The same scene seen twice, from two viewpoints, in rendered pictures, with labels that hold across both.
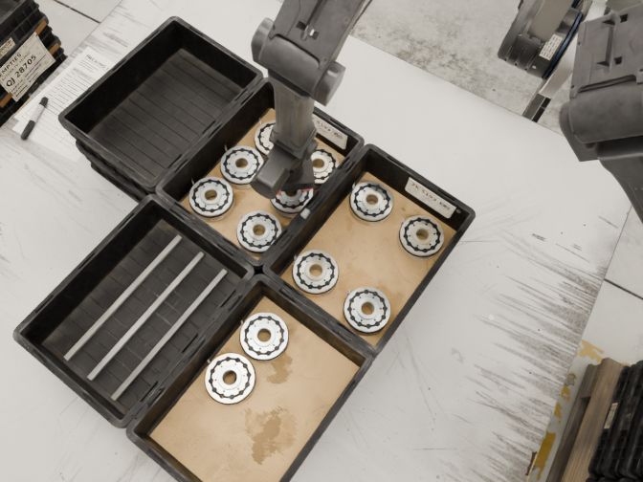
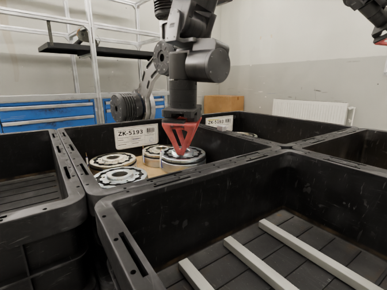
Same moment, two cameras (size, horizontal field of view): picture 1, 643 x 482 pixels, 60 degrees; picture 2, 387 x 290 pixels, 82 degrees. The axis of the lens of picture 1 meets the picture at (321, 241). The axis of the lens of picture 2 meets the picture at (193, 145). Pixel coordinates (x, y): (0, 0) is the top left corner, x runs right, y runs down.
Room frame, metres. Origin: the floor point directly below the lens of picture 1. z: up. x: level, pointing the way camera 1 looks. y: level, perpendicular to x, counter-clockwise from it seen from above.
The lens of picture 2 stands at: (0.35, 0.51, 1.03)
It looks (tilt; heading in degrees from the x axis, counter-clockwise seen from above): 16 degrees down; 295
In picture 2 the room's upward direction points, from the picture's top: straight up
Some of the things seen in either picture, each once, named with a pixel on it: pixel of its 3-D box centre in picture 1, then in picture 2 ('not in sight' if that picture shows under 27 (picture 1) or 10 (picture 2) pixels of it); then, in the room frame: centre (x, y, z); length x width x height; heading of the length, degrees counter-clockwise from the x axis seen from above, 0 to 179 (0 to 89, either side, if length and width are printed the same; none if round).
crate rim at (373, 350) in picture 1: (371, 242); (253, 125); (0.46, -0.11, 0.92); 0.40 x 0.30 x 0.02; 150
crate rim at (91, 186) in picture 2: (263, 166); (151, 141); (0.61, 0.15, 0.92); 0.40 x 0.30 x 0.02; 150
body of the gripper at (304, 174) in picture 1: (289, 166); (183, 98); (0.57, 0.09, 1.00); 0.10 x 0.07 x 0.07; 105
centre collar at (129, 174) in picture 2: (241, 164); (120, 175); (0.65, 0.21, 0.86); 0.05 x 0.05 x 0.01
